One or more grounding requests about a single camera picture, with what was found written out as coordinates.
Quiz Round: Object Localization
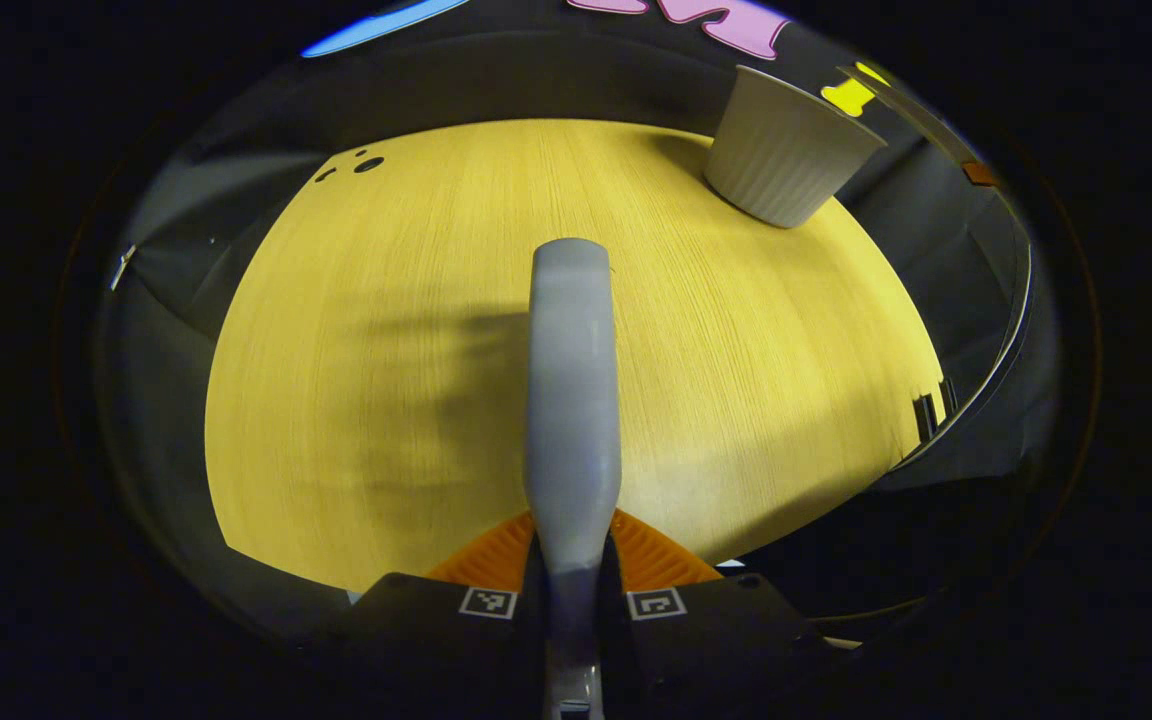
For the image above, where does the small grey broom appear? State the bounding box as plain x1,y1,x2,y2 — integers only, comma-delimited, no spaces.
523,237,624,720

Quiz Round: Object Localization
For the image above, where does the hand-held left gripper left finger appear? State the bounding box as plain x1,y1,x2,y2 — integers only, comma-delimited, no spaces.
331,510,549,703

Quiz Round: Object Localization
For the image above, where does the grey ribbed garbage bin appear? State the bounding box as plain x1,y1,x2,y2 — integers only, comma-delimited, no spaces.
703,65,889,230

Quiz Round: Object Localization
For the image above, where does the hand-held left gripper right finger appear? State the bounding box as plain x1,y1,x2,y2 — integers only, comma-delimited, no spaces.
601,507,819,703

